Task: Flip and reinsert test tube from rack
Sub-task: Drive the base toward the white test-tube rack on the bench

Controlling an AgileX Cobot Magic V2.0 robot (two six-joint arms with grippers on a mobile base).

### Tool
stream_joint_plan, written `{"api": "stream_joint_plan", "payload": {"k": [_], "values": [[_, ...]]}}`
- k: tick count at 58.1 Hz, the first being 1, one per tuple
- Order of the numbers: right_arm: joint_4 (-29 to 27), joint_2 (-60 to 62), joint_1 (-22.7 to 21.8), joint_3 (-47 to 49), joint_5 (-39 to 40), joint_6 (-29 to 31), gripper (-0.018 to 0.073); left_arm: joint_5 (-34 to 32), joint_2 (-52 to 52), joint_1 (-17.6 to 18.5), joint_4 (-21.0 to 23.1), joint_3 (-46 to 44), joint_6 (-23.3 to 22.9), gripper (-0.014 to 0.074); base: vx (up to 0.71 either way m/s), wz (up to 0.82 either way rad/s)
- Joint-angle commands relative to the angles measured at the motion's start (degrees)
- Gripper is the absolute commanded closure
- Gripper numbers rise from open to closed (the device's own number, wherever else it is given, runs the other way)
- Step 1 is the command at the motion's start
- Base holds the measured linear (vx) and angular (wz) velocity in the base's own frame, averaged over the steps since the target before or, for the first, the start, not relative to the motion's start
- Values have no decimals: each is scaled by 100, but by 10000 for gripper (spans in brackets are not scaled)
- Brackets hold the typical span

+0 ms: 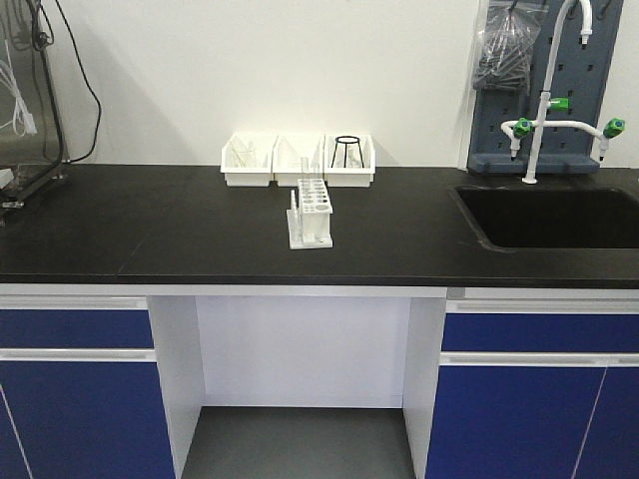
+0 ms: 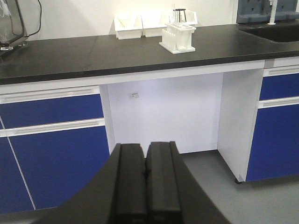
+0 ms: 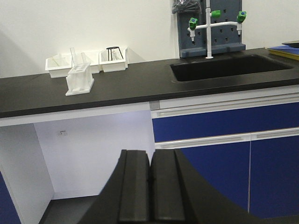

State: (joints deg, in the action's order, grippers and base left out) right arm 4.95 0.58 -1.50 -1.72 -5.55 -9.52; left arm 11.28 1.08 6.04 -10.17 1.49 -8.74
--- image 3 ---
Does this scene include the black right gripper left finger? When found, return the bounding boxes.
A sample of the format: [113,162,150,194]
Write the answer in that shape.
[79,150,150,224]

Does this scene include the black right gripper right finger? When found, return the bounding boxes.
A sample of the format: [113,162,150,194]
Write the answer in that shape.
[149,148,255,224]

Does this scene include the tall clear test tube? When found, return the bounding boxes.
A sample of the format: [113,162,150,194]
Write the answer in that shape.
[70,47,78,68]

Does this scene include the white test tube rack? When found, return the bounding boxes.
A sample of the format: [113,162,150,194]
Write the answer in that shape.
[65,63,94,96]

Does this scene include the short clear test tube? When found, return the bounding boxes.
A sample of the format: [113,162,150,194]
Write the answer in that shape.
[81,52,86,65]

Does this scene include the blue-grey pegboard drying rack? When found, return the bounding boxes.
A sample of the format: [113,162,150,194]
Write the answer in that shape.
[176,0,246,58]

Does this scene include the blue cabinet door left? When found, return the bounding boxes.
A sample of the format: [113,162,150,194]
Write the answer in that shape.
[181,141,250,211]

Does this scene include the blue cabinet door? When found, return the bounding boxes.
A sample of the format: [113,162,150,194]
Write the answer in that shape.
[181,141,250,211]
[249,136,299,218]

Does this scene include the blue cabinet drawer front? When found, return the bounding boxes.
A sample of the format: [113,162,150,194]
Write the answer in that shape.
[152,103,299,142]

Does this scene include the blue cabinet door right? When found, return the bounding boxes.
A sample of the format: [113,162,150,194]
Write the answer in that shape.
[249,136,299,218]

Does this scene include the right white storage bin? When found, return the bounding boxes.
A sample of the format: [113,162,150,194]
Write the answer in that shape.
[99,47,128,72]

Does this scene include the white storage bin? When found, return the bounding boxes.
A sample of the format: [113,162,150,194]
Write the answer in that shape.
[99,47,128,72]
[45,53,72,78]
[75,50,102,74]

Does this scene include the black lab sink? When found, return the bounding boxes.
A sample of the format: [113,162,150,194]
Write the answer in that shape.
[170,55,293,82]

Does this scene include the middle white storage bin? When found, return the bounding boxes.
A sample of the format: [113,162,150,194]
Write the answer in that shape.
[75,50,102,74]

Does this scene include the left white storage bin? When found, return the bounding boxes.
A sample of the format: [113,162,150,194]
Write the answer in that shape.
[45,53,72,78]

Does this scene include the white lab faucet green knobs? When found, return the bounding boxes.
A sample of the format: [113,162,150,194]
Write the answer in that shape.
[187,0,247,59]

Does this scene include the yellow blue tray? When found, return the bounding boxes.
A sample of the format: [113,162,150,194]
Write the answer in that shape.
[267,40,299,61]

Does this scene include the plastic bag of pegs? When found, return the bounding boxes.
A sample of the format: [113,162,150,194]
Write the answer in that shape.
[171,0,202,14]

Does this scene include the black wire tripod stand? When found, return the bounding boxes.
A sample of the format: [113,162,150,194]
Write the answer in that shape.
[106,46,124,61]

